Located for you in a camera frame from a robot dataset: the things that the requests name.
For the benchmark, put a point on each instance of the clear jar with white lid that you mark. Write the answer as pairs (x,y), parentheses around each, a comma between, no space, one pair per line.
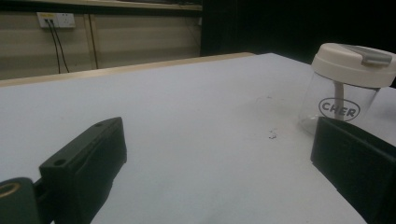
(348,65)

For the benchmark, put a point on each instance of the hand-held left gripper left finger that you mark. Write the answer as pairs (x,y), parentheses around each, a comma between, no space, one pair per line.
(81,174)

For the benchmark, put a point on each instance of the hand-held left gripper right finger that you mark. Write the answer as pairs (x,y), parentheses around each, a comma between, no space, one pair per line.
(358,161)

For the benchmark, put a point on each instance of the black curtain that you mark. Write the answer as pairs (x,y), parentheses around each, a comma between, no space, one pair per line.
(280,28)

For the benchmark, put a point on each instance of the white wall socket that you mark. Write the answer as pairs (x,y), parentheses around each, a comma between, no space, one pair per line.
(62,20)

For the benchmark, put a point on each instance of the light wooden table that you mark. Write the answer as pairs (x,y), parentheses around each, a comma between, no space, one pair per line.
(124,69)

